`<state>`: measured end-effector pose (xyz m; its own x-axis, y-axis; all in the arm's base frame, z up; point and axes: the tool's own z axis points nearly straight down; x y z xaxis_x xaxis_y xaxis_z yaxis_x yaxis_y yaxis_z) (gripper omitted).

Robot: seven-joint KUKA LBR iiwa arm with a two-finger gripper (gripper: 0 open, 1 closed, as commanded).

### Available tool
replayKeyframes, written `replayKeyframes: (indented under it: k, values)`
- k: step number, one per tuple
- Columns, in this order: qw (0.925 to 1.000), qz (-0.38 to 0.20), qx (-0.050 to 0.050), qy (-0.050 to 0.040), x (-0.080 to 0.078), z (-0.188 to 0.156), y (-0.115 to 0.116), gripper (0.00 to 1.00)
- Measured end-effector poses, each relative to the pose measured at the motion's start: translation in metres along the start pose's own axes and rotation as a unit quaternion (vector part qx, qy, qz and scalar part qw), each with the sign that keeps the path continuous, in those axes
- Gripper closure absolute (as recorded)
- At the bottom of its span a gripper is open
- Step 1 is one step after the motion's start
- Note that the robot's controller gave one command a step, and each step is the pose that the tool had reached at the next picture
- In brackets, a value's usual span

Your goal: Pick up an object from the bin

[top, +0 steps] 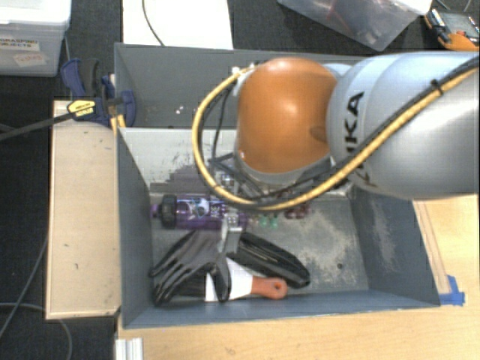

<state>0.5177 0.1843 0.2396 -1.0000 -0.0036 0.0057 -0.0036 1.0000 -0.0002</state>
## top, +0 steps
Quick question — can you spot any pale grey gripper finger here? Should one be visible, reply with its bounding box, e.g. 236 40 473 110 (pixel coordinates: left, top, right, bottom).
220 215 244 257

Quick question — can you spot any black glove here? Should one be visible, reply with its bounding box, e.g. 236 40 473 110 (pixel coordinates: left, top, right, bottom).
148 229 233 308

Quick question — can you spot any purple plastic bottle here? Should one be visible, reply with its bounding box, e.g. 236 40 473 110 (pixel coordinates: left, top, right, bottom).
150 194 249 230

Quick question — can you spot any grey metal bin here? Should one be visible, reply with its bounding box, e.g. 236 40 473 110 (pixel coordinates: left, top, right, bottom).
113 42 442 330

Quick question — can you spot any pale wood flat board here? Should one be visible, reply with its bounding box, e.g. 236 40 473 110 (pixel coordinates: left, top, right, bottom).
45 99 123 320

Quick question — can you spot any orange handled paint brush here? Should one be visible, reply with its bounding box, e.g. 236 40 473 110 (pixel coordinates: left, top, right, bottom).
172 257 290 303

